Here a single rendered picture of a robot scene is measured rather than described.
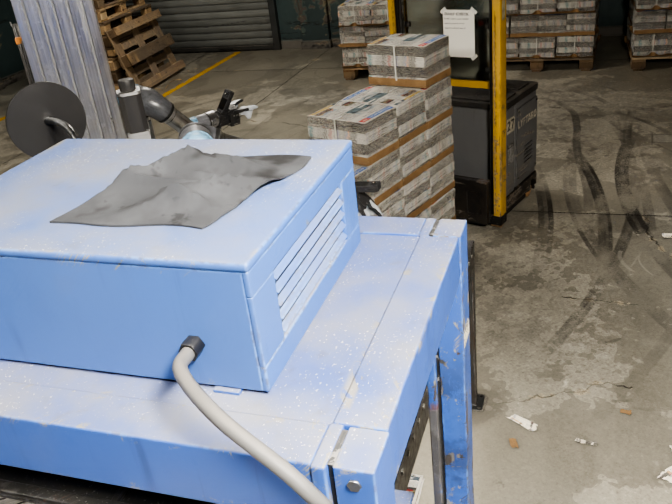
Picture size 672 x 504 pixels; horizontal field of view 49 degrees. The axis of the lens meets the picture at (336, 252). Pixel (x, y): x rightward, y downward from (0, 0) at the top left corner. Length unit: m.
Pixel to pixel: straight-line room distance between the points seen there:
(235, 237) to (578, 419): 2.54
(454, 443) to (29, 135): 1.13
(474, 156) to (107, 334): 4.01
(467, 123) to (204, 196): 3.86
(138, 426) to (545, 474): 2.27
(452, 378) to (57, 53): 1.78
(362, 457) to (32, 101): 1.11
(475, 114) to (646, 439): 2.37
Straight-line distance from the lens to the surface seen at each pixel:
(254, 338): 0.96
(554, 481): 3.06
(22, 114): 1.70
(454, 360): 1.50
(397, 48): 4.14
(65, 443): 1.09
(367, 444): 0.91
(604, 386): 3.53
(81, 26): 2.69
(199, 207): 1.06
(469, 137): 4.87
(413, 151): 4.06
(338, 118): 3.75
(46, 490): 1.35
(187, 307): 0.98
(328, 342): 1.09
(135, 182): 1.18
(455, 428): 1.61
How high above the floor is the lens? 2.16
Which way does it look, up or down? 27 degrees down
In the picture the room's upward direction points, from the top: 7 degrees counter-clockwise
